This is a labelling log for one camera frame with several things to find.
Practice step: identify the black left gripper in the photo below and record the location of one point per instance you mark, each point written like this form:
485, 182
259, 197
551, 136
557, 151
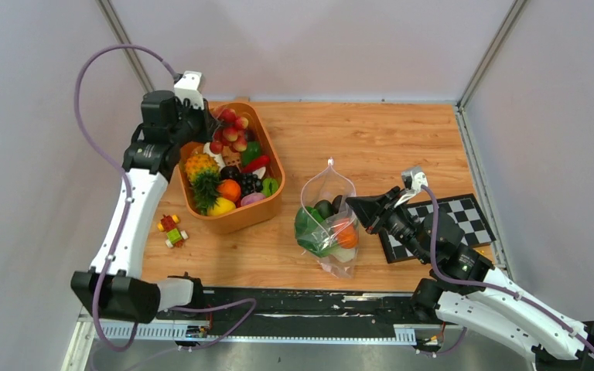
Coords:
209, 123

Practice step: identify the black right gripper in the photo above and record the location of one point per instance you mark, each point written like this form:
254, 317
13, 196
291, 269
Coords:
370, 209

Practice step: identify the orange toy pumpkin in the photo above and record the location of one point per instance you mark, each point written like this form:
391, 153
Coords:
346, 234

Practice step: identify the green avocado toy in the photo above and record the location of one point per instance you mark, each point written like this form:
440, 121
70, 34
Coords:
324, 208

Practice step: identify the clear zip top bag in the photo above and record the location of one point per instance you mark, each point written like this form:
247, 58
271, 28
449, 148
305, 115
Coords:
327, 185

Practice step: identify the green bok choy toy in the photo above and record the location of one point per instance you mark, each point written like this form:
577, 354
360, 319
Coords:
312, 232

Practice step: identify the red chili toy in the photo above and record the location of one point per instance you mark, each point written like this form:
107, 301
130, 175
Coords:
256, 164

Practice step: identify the pale green cabbage toy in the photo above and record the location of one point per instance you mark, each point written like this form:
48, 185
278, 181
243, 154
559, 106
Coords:
343, 255

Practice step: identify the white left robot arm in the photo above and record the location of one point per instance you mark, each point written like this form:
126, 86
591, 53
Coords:
112, 287

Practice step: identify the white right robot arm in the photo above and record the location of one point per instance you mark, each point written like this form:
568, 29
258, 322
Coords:
467, 289

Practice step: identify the toy pineapple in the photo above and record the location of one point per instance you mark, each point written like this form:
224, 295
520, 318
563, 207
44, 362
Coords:
203, 174

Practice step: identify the green bell pepper toy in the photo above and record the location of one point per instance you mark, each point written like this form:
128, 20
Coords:
252, 152

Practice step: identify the orange fruit toy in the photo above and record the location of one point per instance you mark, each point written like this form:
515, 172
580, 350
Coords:
230, 190

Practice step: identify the black grape bunch toy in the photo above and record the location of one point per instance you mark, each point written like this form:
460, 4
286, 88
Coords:
249, 183

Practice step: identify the yellow lemon toy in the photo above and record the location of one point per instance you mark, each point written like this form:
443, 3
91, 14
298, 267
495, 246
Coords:
220, 207

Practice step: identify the purple onion toy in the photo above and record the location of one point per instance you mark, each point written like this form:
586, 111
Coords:
252, 198

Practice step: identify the light green pepper toy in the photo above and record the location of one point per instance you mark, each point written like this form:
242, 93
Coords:
269, 186

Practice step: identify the black white checkerboard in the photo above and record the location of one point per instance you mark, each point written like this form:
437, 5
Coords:
460, 218

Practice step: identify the orange plastic basket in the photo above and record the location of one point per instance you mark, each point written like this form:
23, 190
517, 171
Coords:
251, 214

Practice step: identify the colourful toy block stack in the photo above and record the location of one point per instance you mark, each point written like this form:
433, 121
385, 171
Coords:
169, 225

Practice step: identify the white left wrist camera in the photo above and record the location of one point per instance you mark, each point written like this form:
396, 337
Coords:
187, 90

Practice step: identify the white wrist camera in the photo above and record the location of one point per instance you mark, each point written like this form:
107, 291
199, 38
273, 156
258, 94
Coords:
187, 90
414, 179

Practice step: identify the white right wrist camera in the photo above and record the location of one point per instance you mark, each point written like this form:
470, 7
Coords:
414, 179

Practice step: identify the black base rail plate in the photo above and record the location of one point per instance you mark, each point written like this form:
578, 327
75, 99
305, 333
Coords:
293, 312

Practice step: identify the white slotted cable duct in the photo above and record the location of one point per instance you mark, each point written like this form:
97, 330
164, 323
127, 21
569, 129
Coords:
199, 332

